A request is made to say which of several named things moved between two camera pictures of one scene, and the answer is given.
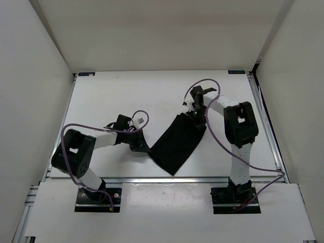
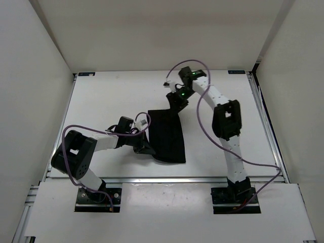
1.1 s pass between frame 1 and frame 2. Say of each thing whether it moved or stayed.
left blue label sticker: stayed
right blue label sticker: stayed
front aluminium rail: stayed
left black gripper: stayed
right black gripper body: moved
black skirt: moved
